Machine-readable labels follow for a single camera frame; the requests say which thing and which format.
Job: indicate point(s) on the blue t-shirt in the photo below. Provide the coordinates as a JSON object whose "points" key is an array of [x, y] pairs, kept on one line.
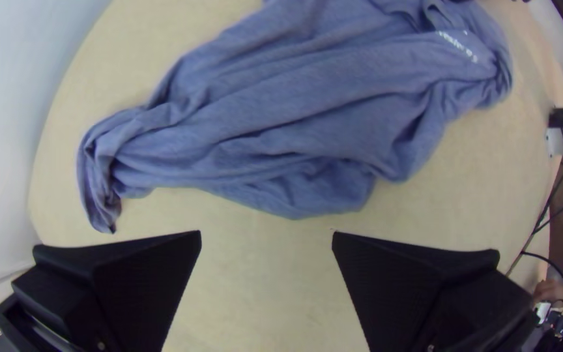
{"points": [[286, 122]]}

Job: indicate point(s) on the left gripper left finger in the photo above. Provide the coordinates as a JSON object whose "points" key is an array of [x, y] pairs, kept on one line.
{"points": [[115, 293]]}

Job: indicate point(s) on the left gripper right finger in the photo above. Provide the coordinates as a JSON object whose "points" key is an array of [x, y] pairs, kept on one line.
{"points": [[418, 293]]}

